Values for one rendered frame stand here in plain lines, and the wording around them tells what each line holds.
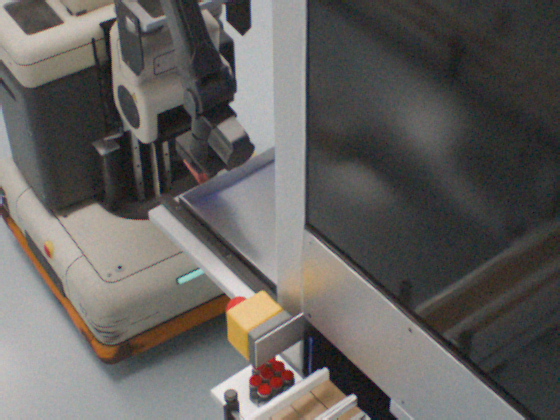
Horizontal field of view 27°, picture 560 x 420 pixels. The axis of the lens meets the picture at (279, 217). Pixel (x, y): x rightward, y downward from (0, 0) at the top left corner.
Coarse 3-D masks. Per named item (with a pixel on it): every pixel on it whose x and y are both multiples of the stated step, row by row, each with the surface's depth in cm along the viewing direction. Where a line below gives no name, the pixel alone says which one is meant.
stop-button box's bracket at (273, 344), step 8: (296, 320) 177; (280, 328) 176; (288, 328) 177; (296, 328) 178; (264, 336) 174; (272, 336) 175; (280, 336) 177; (288, 336) 178; (296, 336) 180; (256, 344) 174; (264, 344) 175; (272, 344) 177; (280, 344) 178; (288, 344) 180; (256, 352) 175; (264, 352) 176; (272, 352) 178; (280, 352) 179; (256, 360) 176; (264, 360) 178
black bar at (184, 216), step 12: (168, 204) 213; (180, 216) 211; (192, 216) 211; (192, 228) 209; (204, 228) 208; (204, 240) 207; (216, 240) 206; (216, 252) 205; (228, 252) 204; (228, 264) 203; (240, 264) 202; (240, 276) 202; (252, 276) 200; (252, 288) 200; (264, 288) 198; (276, 300) 196
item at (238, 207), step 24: (240, 168) 219; (264, 168) 222; (192, 192) 214; (216, 192) 218; (240, 192) 218; (264, 192) 218; (216, 216) 213; (240, 216) 213; (264, 216) 213; (240, 240) 209; (264, 240) 209; (264, 264) 205
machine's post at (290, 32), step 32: (288, 0) 141; (288, 32) 145; (288, 64) 148; (288, 96) 152; (288, 128) 156; (288, 160) 160; (288, 192) 164; (288, 224) 168; (288, 256) 173; (288, 288) 178; (288, 352) 189
